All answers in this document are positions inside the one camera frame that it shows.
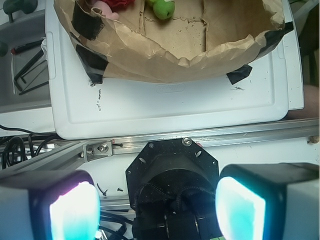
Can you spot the grey plastic tray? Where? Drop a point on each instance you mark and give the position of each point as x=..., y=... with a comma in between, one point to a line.
x=23, y=34

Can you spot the aluminium extrusion rail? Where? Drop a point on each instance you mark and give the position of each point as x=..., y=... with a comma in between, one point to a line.
x=72, y=154

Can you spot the green plush toy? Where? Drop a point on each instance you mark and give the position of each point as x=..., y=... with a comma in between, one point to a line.
x=163, y=9

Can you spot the pink plush toy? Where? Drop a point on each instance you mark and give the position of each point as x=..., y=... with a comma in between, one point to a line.
x=103, y=9

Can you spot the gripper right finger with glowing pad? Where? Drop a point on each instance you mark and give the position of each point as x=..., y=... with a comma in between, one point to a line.
x=273, y=201

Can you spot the brown paper bag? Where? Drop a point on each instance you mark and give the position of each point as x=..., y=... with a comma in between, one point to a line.
x=203, y=39

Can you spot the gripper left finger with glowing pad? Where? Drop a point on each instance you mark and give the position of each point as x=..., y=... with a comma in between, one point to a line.
x=48, y=205

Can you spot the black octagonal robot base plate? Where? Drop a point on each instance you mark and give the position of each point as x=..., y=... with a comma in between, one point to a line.
x=165, y=168

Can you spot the black hex key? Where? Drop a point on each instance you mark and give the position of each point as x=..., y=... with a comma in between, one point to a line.
x=30, y=71

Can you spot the silver corner bracket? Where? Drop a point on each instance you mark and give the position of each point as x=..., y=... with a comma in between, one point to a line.
x=97, y=150

